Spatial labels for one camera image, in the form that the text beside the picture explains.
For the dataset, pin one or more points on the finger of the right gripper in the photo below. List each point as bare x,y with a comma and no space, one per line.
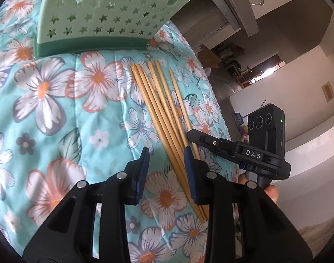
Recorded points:
218,146

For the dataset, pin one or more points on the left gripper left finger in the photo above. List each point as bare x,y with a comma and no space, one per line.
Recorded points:
136,177

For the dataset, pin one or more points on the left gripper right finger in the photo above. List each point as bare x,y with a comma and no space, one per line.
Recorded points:
197,178

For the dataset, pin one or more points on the person's right hand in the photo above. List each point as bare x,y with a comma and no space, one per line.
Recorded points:
271,190

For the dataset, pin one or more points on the floral quilted cloth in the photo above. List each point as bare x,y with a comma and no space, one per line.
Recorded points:
81,116

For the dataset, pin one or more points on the grey concrete counter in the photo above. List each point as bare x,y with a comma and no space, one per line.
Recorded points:
210,22

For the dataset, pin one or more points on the green plastic utensil holder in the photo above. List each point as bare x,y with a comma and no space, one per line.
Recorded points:
75,26

